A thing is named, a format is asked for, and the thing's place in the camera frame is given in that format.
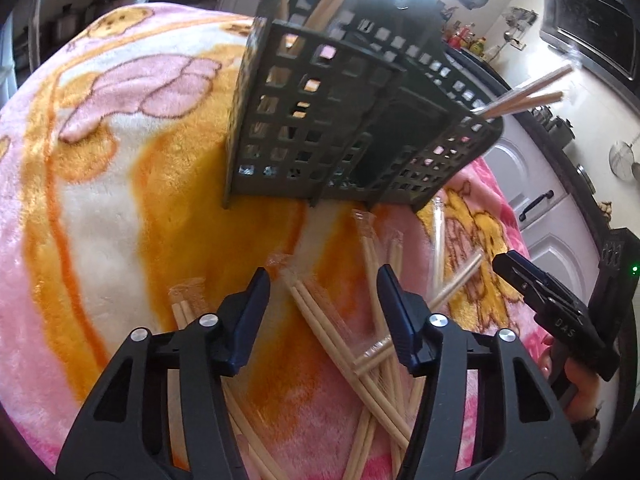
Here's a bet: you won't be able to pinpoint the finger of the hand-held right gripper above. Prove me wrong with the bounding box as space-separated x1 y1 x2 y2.
492 250 586 322

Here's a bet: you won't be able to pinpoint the pink printed blanket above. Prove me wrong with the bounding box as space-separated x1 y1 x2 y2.
0 2 551 480

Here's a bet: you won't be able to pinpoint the steel mesh skimmer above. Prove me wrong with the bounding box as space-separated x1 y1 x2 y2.
608 140 640 181

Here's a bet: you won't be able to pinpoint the grey slotted utensil basket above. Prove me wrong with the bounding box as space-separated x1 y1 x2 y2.
222 0 505 211

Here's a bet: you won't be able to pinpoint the person's right hand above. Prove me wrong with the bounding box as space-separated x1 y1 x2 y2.
542 335 603 423

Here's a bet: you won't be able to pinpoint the hanging kitchen utensils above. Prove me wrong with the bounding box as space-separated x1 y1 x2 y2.
502 6 538 46

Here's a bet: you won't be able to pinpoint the small steel lidded pot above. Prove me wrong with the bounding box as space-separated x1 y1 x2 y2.
50 5 86 41

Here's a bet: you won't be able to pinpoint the black countertop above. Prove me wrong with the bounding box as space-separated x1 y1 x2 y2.
440 45 640 261

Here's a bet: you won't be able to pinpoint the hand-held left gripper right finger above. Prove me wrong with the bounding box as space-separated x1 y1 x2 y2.
375 263 588 480

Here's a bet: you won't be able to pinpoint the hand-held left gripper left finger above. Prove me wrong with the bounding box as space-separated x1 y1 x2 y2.
57 266 272 480

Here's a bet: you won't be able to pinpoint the group of wooden chopsticks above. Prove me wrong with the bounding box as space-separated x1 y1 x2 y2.
167 0 576 480

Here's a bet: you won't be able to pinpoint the steel bowl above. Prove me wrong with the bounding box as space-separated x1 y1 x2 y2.
575 162 598 193

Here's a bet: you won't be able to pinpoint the white kitchen cabinets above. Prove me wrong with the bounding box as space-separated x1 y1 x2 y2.
480 130 611 311

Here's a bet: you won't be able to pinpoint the black range hood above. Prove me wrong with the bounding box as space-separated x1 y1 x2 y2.
537 0 640 83

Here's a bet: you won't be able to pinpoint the row of condiment bottles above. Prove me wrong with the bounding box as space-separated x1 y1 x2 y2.
447 22 488 56

